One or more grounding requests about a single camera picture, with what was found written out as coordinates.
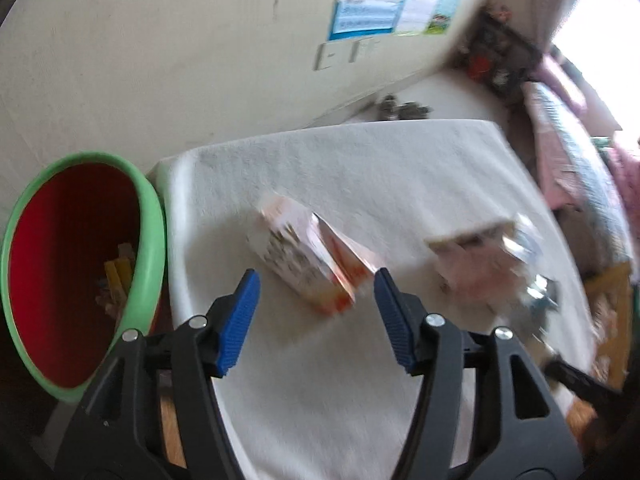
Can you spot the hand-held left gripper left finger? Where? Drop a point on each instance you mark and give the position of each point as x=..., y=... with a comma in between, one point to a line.
x=239, y=325

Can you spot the pink folded quilt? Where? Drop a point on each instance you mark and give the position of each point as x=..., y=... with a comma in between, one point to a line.
x=625, y=175

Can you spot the plaid patchwork quilt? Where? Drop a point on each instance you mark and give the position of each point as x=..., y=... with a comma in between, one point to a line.
x=575, y=160

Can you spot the green rimmed red bin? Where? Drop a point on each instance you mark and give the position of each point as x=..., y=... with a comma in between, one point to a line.
x=65, y=240

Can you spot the grey shoe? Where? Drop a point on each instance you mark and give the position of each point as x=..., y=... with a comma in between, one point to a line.
x=415, y=111
x=387, y=107

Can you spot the yellow snack wrapper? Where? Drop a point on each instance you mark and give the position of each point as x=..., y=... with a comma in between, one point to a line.
x=117, y=275

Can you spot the green plush toy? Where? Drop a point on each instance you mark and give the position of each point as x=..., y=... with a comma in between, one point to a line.
x=601, y=145

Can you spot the blue letter wall poster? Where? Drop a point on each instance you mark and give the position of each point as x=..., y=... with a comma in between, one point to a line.
x=365, y=5

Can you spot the metal shelf rack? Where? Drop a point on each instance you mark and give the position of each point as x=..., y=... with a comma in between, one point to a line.
x=500, y=50

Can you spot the white towel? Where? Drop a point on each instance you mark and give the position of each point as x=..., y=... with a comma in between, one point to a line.
x=350, y=170

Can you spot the silver wrapper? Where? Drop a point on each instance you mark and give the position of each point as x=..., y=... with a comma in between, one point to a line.
x=525, y=245

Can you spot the white wall socket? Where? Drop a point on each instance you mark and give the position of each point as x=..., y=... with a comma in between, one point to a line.
x=325, y=56
x=370, y=47

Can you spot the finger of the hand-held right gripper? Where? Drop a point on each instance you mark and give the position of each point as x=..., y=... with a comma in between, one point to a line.
x=580, y=382

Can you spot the pink snack packet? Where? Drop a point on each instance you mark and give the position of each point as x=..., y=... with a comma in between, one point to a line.
x=470, y=270

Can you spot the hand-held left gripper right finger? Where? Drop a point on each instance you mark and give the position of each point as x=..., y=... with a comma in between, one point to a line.
x=395, y=320

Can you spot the orange snack box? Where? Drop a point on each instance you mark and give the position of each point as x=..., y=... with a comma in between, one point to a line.
x=295, y=255

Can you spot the red bucket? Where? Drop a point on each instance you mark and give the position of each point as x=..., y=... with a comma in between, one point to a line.
x=480, y=66

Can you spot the bright window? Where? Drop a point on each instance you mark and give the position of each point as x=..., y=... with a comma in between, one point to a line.
x=600, y=50

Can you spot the pink pillow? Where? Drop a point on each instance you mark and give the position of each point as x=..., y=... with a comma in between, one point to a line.
x=565, y=82

